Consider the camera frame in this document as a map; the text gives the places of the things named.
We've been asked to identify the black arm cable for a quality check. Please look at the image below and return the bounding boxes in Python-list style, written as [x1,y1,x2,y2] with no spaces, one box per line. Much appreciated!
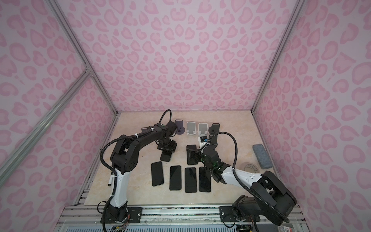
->
[199,131,290,224]
[100,109,173,196]

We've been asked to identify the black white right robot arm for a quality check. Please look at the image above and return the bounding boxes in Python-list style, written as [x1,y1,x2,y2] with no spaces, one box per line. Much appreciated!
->
[186,145,297,226]

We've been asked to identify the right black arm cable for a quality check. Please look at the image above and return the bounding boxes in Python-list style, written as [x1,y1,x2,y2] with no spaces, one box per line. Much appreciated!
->
[199,131,290,224]

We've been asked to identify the black stand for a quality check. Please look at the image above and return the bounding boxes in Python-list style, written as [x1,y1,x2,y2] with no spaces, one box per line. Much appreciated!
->
[208,123,220,135]

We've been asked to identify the black white marker pen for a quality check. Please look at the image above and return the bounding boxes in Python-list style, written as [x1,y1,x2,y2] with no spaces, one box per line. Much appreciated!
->
[108,174,114,187]

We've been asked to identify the grey felt pad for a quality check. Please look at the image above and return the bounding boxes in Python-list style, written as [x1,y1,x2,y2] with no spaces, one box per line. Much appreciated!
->
[252,144,273,169]

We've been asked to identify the grey round stand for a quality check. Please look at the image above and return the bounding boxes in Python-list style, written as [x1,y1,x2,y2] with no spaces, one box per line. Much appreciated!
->
[141,126,152,132]
[175,119,185,135]

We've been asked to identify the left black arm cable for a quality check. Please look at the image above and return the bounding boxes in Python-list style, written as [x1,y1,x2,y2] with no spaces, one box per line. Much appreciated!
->
[100,109,173,196]

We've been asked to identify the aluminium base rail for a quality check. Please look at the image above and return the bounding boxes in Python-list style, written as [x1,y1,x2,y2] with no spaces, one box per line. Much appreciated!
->
[53,202,308,232]

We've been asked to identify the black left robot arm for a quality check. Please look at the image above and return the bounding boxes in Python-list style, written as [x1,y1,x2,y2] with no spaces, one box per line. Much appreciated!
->
[100,121,177,224]

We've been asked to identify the silver folding phone stand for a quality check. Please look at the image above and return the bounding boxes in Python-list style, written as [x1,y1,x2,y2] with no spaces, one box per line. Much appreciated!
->
[198,123,208,137]

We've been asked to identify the purple edged black phone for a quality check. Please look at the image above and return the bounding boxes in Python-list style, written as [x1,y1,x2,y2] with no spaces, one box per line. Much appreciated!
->
[199,167,211,192]

